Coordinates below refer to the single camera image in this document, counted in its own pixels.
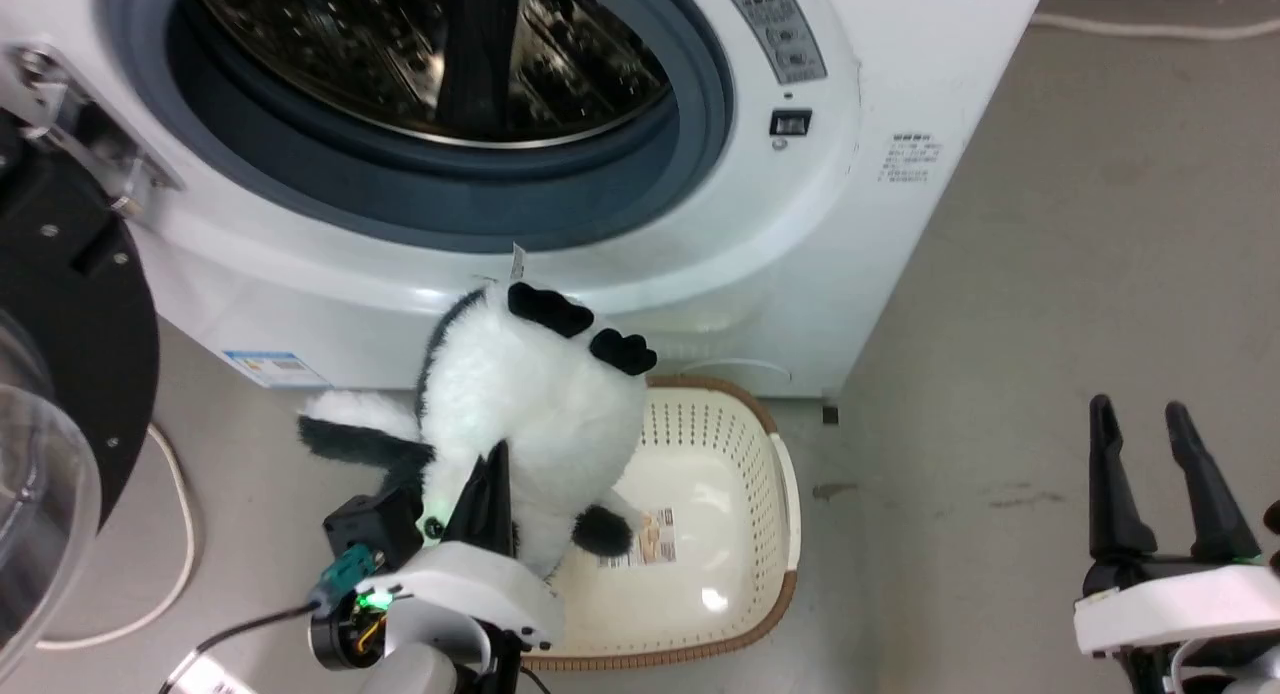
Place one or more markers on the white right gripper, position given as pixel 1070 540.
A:
pixel 1170 604

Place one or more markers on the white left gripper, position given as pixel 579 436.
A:
pixel 480 579

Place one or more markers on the blue energy label sticker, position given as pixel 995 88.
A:
pixel 275 370

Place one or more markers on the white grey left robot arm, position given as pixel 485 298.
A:
pixel 410 664

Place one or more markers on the black door latch slot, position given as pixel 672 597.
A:
pixel 790 123

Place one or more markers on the cream plastic laundry basket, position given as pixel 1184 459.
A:
pixel 710 494

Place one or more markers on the black and white plush panda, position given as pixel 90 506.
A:
pixel 530 404

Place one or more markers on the steel washer drum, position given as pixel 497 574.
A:
pixel 300 34

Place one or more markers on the black round washer door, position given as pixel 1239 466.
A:
pixel 70 324

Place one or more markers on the printed product sticker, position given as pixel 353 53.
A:
pixel 655 539

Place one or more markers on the grey-blue rubber door gasket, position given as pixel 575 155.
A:
pixel 640 174

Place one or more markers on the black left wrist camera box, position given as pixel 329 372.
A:
pixel 375 524

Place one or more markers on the metal washer door hinge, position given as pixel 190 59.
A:
pixel 95 144

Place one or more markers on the grey warning sticker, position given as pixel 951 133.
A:
pixel 780 24

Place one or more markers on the small printed text label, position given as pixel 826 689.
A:
pixel 910 158

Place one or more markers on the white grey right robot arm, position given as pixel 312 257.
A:
pixel 1200 672

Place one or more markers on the white front-load washing machine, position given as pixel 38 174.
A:
pixel 880 274

